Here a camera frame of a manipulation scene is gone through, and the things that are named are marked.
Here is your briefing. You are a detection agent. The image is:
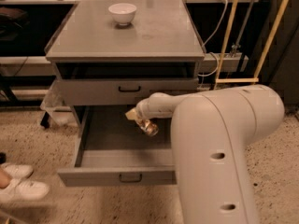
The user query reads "white sneaker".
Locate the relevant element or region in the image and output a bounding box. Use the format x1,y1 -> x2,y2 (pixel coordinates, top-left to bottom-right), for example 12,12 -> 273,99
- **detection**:
0,162 -> 34,179
0,179 -> 50,203

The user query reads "grey drawer cabinet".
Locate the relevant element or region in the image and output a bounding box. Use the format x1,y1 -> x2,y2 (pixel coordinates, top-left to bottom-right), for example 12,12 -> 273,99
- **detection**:
46,0 -> 204,124

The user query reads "black drawer handle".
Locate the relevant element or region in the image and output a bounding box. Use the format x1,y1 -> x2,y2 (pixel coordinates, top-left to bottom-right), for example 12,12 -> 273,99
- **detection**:
118,86 -> 141,92
119,174 -> 143,183

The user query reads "white power cable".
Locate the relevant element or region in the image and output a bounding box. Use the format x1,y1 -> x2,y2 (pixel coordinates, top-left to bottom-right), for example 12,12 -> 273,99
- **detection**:
197,0 -> 230,78

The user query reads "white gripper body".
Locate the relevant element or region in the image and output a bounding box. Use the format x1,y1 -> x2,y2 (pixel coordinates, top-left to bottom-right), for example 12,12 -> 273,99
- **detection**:
135,98 -> 154,119

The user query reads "black upper drawer handle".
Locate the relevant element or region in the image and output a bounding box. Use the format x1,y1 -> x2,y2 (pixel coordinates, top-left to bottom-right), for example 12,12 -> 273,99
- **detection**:
118,86 -> 141,92

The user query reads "clear plastic bin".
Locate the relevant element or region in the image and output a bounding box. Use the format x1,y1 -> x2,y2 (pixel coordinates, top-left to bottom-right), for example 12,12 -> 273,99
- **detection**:
40,81 -> 76,126

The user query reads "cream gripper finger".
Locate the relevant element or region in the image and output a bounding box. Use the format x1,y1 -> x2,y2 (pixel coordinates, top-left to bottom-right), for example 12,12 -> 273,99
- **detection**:
125,108 -> 137,120

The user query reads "closed grey upper drawer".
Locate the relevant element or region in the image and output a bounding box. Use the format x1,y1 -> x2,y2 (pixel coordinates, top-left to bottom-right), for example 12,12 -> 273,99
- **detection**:
57,78 -> 197,105

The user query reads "white sneaker near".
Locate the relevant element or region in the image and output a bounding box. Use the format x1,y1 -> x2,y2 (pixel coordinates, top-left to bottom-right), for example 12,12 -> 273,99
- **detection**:
0,179 -> 50,203

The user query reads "black lower drawer handle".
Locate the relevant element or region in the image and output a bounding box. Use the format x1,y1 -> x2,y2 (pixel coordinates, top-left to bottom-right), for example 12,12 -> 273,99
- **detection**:
119,174 -> 143,183

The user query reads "yellow wheeled ladder frame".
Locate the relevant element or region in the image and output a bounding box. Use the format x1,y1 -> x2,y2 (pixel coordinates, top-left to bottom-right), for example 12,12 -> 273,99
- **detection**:
212,0 -> 289,90

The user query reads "open grey lower drawer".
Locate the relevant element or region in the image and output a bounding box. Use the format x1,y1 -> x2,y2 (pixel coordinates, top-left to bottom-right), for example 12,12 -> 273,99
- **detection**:
58,105 -> 176,187

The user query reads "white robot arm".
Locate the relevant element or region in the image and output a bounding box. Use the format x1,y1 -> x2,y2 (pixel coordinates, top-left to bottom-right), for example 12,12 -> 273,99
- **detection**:
126,85 -> 284,224

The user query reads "white sneaker far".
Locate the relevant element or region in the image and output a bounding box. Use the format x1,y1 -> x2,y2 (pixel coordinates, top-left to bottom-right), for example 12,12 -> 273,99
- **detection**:
0,162 -> 34,179

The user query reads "crushed orange metallic can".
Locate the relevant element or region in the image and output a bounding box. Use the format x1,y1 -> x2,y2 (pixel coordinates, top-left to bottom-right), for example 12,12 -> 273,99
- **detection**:
136,119 -> 159,136

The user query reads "white ceramic bowl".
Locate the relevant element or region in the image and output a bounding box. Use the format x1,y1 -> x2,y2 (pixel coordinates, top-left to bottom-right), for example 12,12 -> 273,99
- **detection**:
108,3 -> 137,25

